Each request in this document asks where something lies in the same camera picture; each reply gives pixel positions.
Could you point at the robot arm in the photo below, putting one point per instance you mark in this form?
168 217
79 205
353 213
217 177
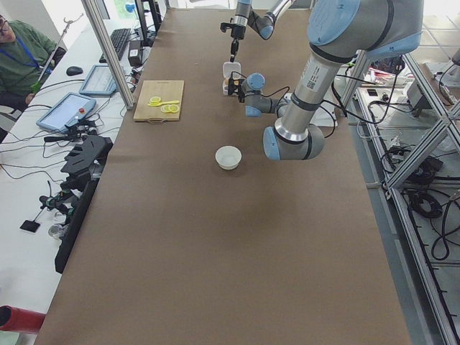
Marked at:
336 31
245 16

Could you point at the person in green jacket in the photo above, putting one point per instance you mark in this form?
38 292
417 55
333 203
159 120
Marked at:
27 56

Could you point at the black computer mouse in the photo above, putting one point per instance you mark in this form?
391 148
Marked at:
74 70

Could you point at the teach pendant near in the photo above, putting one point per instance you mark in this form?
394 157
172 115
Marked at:
67 112

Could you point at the black keyboard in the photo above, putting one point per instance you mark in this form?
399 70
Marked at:
119 39

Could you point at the teach pendant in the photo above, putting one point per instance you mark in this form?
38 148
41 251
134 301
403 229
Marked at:
67 112
99 82

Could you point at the red cylinder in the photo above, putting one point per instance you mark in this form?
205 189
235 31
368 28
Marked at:
20 320

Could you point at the yellow plastic knife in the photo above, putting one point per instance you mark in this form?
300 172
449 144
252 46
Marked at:
163 103

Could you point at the lemon slice upper pair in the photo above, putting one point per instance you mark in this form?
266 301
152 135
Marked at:
174 108

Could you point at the teach pendant far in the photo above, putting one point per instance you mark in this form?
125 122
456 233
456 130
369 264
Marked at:
99 82

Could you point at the aluminium frame post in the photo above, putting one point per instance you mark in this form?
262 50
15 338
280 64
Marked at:
96 20

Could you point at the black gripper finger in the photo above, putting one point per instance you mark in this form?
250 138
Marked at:
234 50

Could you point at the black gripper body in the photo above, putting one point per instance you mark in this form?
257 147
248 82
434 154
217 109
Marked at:
239 90
235 33

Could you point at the clear plastic egg box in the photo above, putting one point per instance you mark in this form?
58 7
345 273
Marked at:
230 70

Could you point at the wooden cutting board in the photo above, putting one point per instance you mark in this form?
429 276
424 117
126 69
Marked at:
167 90

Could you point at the black power adapter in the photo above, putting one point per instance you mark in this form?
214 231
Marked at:
135 54

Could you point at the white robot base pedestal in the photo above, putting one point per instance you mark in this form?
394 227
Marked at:
325 116

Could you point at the lemon slice single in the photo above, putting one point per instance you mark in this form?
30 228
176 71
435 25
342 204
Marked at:
155 100

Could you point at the white bowl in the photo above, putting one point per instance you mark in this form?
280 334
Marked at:
228 157

